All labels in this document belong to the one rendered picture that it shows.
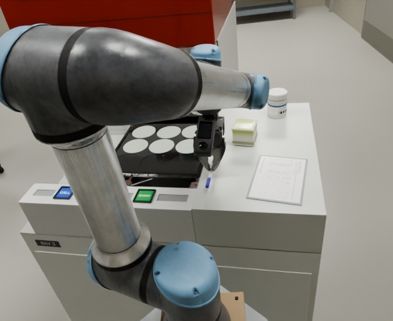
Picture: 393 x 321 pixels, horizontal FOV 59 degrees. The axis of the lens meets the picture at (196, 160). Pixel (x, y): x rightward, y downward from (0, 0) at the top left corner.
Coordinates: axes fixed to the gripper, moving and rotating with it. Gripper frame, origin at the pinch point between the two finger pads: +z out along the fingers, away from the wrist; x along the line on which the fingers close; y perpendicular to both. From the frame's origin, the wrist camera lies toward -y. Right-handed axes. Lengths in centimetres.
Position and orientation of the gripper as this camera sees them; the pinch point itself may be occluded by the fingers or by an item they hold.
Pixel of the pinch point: (210, 168)
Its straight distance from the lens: 103.3
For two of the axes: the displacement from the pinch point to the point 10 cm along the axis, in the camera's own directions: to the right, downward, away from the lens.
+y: 1.9, -5.7, 8.0
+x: -9.8, -0.5, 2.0
